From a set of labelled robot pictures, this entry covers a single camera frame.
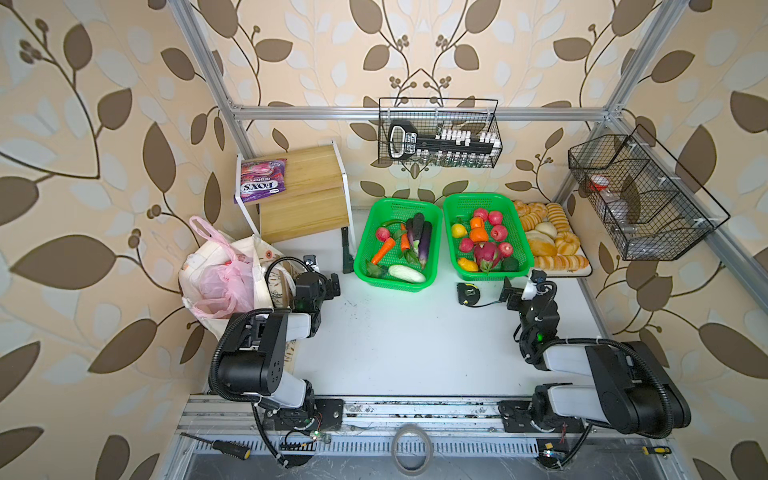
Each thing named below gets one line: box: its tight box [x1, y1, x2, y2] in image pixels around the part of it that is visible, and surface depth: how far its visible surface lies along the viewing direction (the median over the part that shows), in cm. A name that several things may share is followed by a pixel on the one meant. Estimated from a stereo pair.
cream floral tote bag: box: [178, 235, 296, 340], surface depth 77 cm
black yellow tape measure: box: [456, 283, 480, 306], surface depth 96 cm
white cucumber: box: [388, 264, 426, 283], surface depth 98 cm
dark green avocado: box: [500, 256, 520, 272], surface depth 99 cm
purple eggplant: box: [406, 212, 432, 270], surface depth 109 cm
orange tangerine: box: [470, 227, 488, 243], surface depth 107 cm
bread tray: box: [513, 200, 593, 277], surface depth 107 cm
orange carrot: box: [372, 237, 396, 265], surface depth 108 cm
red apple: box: [491, 225, 508, 242], surface depth 110 cm
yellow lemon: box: [452, 223, 468, 238], surface depth 110 cm
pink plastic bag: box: [190, 216, 255, 319], surface depth 76 cm
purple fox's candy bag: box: [234, 158, 288, 204], surface depth 82 cm
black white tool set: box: [387, 121, 501, 161], surface depth 84 cm
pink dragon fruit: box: [474, 242, 501, 272], surface depth 97 cm
